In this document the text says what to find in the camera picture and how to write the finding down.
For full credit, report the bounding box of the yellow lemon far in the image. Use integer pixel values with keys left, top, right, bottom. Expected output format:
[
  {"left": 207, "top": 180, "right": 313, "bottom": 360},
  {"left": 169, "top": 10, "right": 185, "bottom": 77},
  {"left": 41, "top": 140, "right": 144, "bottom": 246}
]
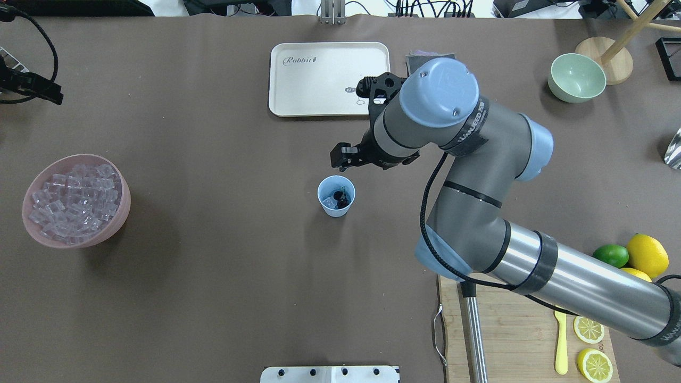
[{"left": 626, "top": 233, "right": 669, "bottom": 279}]

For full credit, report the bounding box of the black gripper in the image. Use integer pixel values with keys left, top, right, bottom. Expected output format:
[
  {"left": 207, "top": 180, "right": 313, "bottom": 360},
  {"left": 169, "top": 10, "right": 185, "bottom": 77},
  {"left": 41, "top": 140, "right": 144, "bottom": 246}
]
[{"left": 330, "top": 128, "right": 420, "bottom": 172}]

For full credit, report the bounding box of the mint green bowl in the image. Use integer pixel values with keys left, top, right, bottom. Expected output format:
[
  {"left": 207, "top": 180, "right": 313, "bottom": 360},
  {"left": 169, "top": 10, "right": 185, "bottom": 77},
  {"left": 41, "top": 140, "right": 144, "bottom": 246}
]
[{"left": 547, "top": 53, "right": 607, "bottom": 103}]

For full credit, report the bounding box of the wooden cup tree stand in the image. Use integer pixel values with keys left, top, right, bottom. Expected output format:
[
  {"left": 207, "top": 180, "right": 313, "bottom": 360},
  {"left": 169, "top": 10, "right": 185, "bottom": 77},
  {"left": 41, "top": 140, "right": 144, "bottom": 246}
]
[{"left": 575, "top": 1, "right": 679, "bottom": 85}]

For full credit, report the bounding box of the white wire cup rack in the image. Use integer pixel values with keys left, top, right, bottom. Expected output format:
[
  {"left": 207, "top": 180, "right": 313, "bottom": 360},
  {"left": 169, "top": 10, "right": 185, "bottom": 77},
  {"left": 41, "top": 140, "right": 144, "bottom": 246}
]
[{"left": 0, "top": 47, "right": 29, "bottom": 73}]

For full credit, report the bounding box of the clear ice cubes pile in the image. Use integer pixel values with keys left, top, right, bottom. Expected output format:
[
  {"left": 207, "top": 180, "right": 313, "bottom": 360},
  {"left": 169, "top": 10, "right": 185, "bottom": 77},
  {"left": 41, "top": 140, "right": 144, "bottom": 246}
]
[{"left": 27, "top": 163, "right": 122, "bottom": 246}]

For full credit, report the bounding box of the steel ice scoop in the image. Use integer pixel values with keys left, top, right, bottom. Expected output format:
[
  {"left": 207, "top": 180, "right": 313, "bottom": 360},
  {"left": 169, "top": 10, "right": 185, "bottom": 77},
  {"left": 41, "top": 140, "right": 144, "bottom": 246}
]
[{"left": 662, "top": 128, "right": 681, "bottom": 170}]

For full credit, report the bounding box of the yellow lemon near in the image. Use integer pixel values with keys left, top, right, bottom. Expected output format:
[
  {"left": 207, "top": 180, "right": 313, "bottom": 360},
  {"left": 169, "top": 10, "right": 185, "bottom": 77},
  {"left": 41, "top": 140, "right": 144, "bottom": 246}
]
[{"left": 620, "top": 267, "right": 652, "bottom": 282}]

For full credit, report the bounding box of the cream rabbit tray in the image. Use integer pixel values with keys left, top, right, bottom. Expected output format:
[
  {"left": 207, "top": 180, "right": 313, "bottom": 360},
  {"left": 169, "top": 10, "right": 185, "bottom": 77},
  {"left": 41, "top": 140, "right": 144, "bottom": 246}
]
[{"left": 268, "top": 42, "right": 390, "bottom": 118}]

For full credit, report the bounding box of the lemon half lower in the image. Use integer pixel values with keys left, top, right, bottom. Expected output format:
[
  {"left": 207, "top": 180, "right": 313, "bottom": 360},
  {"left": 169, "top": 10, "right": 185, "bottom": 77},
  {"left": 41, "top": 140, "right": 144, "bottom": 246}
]
[{"left": 576, "top": 347, "right": 614, "bottom": 382}]

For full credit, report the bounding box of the lemon half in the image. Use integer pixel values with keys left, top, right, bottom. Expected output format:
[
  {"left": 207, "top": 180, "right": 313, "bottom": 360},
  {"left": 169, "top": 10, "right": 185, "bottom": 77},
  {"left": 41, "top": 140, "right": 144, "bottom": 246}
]
[
  {"left": 572, "top": 316, "right": 605, "bottom": 344},
  {"left": 576, "top": 347, "right": 614, "bottom": 382}
]

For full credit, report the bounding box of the yellow lemon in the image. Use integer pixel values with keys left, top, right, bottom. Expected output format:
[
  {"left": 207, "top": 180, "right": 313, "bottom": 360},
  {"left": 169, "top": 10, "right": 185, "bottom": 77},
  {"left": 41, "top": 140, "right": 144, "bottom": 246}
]
[
  {"left": 626, "top": 233, "right": 669, "bottom": 279},
  {"left": 620, "top": 267, "right": 652, "bottom": 282}
]

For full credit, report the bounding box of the steel muddler black tip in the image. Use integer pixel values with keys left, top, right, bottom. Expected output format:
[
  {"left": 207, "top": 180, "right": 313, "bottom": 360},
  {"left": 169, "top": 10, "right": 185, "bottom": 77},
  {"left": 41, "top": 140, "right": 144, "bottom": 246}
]
[{"left": 460, "top": 281, "right": 489, "bottom": 382}]

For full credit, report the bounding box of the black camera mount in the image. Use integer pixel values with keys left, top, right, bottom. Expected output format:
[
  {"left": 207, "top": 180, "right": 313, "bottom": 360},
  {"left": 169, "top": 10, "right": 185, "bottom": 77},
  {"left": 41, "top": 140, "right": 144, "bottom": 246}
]
[{"left": 355, "top": 72, "right": 406, "bottom": 118}]

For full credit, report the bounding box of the green lime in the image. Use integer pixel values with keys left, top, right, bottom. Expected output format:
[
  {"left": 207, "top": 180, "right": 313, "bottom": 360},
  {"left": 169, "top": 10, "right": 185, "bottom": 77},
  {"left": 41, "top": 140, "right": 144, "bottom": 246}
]
[{"left": 592, "top": 243, "right": 630, "bottom": 269}]

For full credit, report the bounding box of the bamboo cutting board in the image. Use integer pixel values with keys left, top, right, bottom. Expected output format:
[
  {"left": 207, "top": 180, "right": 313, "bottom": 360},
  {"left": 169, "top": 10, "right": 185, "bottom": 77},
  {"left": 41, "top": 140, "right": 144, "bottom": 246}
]
[{"left": 436, "top": 277, "right": 588, "bottom": 382}]

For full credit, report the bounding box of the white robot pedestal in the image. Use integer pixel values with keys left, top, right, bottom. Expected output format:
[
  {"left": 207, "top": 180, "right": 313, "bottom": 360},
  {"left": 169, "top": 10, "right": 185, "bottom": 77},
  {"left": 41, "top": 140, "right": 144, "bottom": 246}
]
[{"left": 260, "top": 364, "right": 401, "bottom": 382}]

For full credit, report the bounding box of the pink bowl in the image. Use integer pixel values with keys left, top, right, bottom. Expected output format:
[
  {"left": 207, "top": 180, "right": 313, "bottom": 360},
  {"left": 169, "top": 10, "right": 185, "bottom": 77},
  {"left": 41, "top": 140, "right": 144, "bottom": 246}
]
[{"left": 22, "top": 154, "right": 131, "bottom": 249}]

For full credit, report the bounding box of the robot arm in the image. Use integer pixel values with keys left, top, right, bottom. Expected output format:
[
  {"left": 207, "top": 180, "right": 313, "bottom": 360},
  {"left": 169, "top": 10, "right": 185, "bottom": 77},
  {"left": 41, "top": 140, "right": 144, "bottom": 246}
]
[{"left": 330, "top": 56, "right": 679, "bottom": 366}]

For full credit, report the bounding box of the light blue cup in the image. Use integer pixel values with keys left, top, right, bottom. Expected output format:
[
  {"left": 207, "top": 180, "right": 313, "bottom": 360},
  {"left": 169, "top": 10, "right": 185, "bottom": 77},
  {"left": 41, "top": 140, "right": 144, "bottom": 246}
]
[{"left": 317, "top": 175, "right": 356, "bottom": 218}]

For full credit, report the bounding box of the ice cube in cup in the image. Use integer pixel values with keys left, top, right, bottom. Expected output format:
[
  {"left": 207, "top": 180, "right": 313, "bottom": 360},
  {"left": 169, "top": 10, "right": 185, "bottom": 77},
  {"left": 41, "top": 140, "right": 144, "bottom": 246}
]
[{"left": 322, "top": 196, "right": 338, "bottom": 210}]

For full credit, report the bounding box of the yellow plastic knife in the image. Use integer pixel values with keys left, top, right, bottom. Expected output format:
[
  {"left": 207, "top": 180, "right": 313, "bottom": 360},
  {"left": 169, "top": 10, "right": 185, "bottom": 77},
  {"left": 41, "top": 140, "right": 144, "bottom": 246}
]
[{"left": 553, "top": 310, "right": 568, "bottom": 376}]

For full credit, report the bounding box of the lemon half upper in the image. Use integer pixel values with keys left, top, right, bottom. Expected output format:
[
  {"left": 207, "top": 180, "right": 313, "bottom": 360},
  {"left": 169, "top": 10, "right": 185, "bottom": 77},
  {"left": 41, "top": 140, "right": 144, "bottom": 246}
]
[{"left": 572, "top": 316, "right": 605, "bottom": 344}]

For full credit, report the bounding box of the grey folded cloth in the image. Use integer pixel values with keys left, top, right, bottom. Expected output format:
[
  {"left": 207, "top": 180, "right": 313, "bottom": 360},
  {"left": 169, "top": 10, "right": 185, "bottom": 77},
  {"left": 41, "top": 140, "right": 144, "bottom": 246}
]
[{"left": 405, "top": 51, "right": 456, "bottom": 76}]

